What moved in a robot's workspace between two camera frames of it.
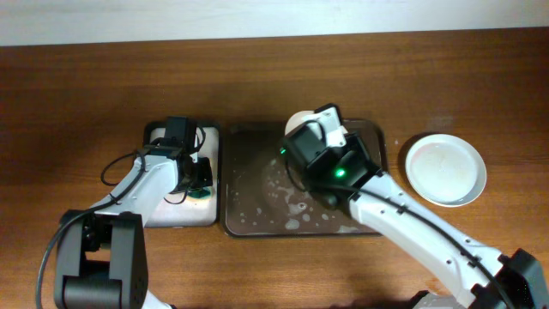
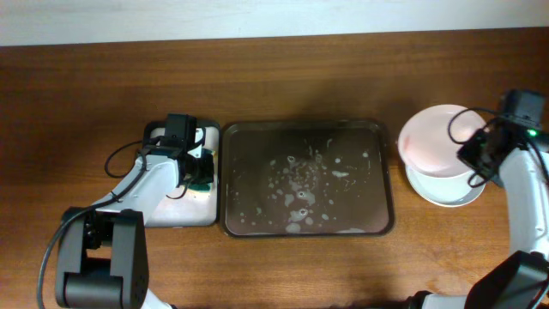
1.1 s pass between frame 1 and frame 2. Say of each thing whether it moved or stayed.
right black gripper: moved
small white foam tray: stayed
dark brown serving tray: stayed
